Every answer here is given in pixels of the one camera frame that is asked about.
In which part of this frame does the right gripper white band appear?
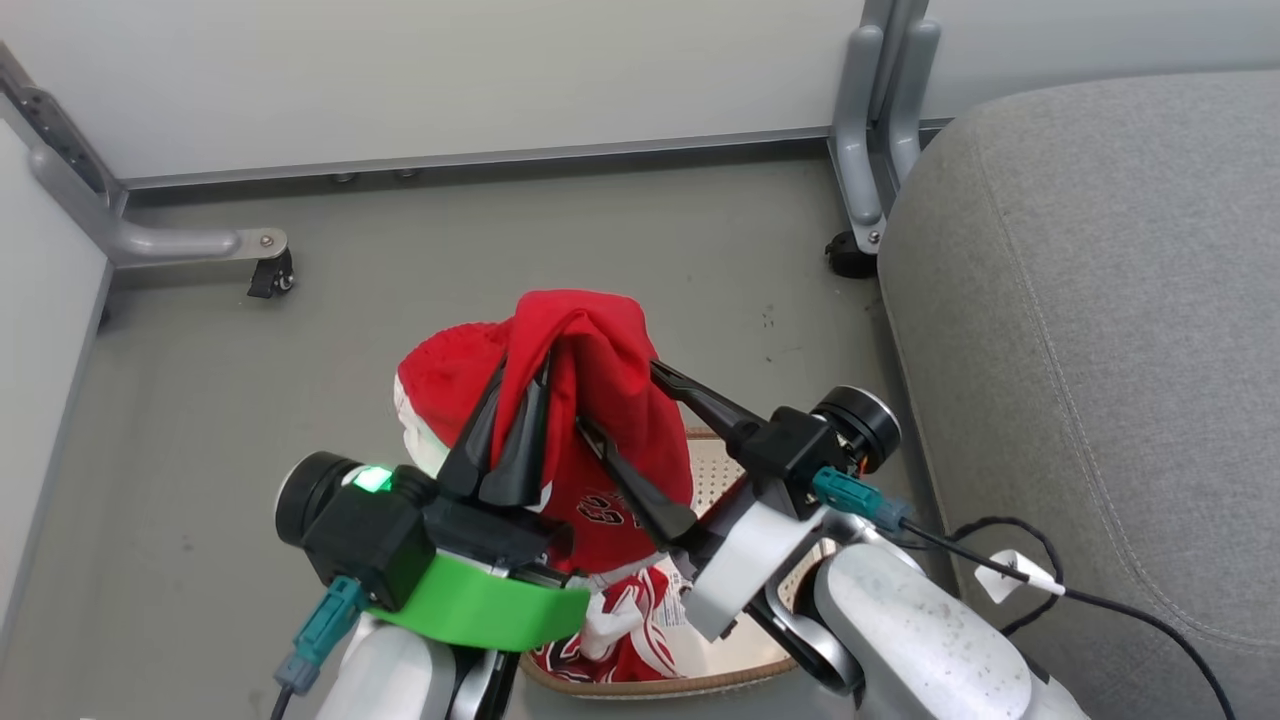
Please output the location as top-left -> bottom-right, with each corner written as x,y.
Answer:
576,360 -> 831,644

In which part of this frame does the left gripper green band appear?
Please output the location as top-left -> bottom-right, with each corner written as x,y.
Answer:
364,356 -> 593,653

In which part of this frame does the red and white sports jersey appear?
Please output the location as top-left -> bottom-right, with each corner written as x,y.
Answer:
393,289 -> 707,685

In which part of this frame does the cream laundry basket brown rim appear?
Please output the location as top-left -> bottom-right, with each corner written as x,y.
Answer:
518,428 -> 843,699

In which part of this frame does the black caster wheel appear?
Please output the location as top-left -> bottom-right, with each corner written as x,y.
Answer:
247,248 -> 297,300
825,230 -> 880,281

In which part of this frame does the grey metal partition foot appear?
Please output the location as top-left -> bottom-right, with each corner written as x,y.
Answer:
0,45 -> 290,272
827,0 -> 944,254

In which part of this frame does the grey fabric sofa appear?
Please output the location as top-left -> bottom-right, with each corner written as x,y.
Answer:
877,70 -> 1280,720

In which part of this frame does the teal right cable connector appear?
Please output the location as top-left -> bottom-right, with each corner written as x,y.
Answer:
811,466 -> 912,532

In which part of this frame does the teal cable connector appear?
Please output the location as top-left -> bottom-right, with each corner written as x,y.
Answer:
274,576 -> 368,697
811,466 -> 912,532

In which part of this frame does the teal left cable connector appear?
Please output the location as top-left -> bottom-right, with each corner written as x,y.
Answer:
274,576 -> 368,697

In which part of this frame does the grey partition base rail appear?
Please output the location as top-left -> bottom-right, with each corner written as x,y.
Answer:
120,124 -> 837,192

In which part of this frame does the white cable tag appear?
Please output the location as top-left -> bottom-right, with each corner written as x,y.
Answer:
975,549 -> 1067,605

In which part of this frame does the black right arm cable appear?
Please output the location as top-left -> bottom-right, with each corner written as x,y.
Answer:
898,515 -> 1239,720

